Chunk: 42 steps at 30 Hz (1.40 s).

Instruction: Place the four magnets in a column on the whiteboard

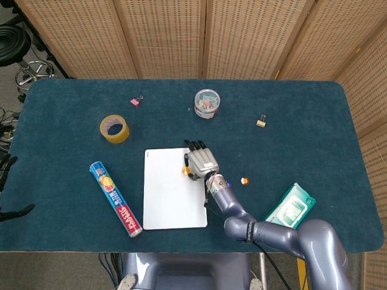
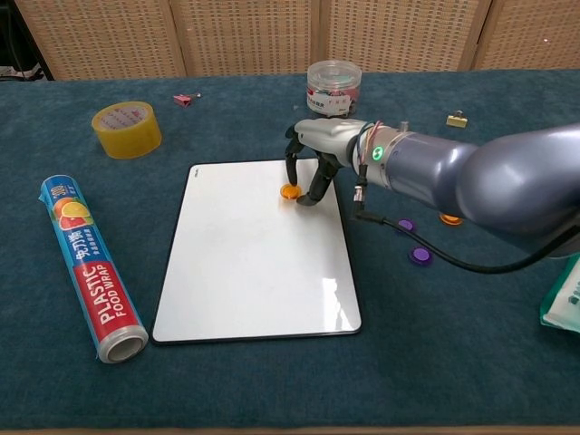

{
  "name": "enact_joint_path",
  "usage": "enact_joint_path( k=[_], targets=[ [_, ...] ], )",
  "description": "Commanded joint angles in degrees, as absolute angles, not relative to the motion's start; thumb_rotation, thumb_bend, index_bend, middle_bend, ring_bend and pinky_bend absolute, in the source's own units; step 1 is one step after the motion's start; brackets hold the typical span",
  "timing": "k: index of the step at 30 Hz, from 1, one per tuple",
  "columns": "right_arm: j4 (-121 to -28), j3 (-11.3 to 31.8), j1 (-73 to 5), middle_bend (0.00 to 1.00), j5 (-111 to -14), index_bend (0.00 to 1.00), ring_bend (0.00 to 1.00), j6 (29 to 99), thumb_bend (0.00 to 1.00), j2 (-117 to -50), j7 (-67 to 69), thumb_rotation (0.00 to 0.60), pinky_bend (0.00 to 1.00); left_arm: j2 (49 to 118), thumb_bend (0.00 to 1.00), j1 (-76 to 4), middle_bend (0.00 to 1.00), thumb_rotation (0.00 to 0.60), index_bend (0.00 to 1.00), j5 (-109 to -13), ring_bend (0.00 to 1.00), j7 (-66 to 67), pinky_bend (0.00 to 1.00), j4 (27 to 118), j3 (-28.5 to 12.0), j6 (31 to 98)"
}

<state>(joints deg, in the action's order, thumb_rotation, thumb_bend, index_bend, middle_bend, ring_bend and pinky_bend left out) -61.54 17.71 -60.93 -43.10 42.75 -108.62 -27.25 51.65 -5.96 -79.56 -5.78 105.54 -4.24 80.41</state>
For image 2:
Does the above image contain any clear jar of binder clips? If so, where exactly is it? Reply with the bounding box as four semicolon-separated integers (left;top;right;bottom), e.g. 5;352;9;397
306;60;364;119

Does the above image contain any green wet wipes pack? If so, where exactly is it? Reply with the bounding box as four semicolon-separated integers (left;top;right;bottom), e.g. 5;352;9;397
538;251;580;334

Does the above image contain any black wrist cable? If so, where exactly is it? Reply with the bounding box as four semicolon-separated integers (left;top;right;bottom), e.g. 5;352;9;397
351;179;580;275

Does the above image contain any woven rattan folding screen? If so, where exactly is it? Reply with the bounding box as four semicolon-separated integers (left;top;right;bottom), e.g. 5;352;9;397
13;0;580;82

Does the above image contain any white rectangular board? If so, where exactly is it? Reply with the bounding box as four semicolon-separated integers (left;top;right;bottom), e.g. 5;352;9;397
150;157;364;348

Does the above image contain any pink binder clip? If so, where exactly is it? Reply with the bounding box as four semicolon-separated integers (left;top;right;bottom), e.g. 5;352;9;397
173;92;203;109

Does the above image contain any yellow packing tape roll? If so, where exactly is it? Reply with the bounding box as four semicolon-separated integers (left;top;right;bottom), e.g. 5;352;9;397
92;101;163;160

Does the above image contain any dark teal table mat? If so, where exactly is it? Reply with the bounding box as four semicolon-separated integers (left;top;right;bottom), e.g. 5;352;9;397
0;67;580;430

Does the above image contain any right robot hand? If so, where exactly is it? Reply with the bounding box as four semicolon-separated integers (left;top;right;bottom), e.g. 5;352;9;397
284;117;367;208

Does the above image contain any plastic food wrap roll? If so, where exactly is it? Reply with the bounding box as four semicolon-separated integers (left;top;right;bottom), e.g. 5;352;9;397
35;174;150;365

